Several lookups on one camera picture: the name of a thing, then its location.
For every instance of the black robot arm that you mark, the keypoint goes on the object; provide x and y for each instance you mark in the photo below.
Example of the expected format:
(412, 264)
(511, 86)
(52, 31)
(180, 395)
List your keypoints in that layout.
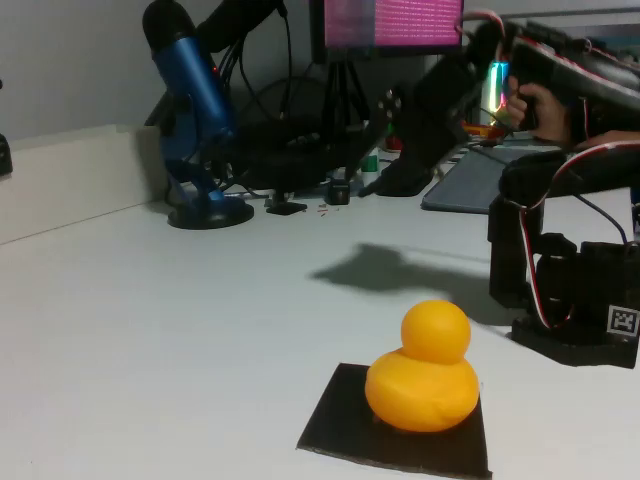
(510, 260)

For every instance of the small black base plate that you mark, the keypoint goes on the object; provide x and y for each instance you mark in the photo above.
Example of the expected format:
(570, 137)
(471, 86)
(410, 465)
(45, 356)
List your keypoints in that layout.
(286, 208)

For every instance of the small black cube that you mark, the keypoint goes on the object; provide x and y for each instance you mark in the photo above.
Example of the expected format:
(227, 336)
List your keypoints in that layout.
(337, 192)

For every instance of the grey flat tablet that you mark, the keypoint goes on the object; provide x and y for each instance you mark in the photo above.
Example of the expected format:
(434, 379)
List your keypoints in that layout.
(465, 185)

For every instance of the white low ledge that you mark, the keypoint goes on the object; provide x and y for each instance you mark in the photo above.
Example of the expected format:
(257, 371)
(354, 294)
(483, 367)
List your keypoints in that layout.
(75, 175)

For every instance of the black audio device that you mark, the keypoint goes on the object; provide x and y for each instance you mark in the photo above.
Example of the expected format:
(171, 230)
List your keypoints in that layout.
(285, 160)

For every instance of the computer monitor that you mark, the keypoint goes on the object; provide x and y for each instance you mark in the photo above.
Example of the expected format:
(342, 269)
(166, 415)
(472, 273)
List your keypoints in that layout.
(400, 20)

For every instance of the dark blue object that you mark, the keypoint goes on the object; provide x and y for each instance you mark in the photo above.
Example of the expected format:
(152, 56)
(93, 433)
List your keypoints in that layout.
(636, 215)

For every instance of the person's right forearm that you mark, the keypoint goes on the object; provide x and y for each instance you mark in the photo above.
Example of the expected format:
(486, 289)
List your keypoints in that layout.
(610, 137)

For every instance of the blue desktop microphone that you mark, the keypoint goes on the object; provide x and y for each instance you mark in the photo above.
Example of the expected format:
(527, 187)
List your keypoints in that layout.
(195, 80)

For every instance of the black cardboard square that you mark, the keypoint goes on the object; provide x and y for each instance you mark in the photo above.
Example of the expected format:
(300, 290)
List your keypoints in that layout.
(330, 430)

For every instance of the black leader robot arm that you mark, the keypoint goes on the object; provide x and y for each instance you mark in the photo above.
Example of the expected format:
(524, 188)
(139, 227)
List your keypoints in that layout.
(530, 112)

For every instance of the black white fiducial tag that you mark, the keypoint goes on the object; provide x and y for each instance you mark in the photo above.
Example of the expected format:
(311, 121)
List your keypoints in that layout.
(623, 320)

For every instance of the person's right hand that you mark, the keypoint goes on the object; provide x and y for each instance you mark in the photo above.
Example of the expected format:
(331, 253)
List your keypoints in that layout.
(550, 117)

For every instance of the dark object on ledge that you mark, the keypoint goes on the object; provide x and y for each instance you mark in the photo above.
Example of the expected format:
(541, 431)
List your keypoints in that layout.
(4, 157)

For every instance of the black tripod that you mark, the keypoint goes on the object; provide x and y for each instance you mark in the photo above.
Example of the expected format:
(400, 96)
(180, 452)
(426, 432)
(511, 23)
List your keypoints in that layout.
(340, 90)

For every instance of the yellow rubber duck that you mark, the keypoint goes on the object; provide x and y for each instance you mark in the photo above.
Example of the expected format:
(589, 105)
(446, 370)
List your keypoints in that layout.
(420, 390)

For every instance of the yellow hand tool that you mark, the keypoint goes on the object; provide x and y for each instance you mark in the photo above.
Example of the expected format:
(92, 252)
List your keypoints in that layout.
(480, 131)

